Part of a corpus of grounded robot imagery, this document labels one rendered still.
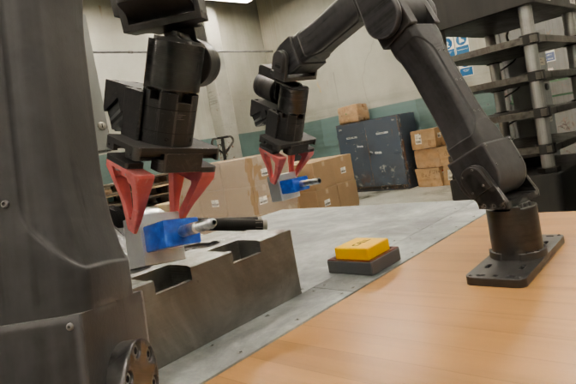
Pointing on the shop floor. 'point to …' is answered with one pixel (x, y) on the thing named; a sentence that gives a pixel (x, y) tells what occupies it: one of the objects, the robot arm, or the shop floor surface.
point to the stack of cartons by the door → (430, 158)
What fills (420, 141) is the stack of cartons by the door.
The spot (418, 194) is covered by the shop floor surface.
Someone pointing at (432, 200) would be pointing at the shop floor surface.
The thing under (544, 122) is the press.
